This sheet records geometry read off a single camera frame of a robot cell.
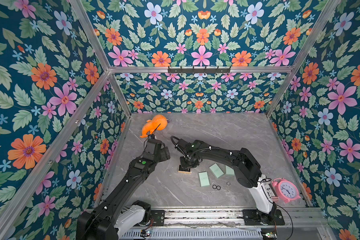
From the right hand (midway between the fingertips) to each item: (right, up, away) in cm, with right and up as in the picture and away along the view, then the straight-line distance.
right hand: (186, 163), depth 90 cm
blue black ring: (+18, -13, -6) cm, 23 cm away
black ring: (+15, -12, -6) cm, 20 cm away
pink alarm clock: (+55, -12, -9) cm, 57 cm away
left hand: (-13, +9, -7) cm, 17 cm away
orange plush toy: (-20, +25, +16) cm, 36 cm away
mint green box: (+18, -4, -3) cm, 18 cm away
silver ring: (+24, -10, -6) cm, 27 cm away
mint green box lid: (+10, -7, -5) cm, 14 cm away
